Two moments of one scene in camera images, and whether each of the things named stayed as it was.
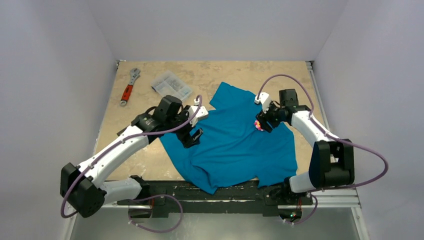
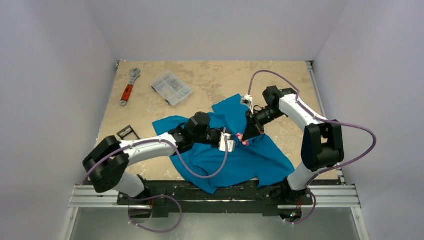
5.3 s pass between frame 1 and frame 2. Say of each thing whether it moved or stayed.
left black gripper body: moved
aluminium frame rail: stayed
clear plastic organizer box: stayed
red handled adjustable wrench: stayed
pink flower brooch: moved
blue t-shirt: moved
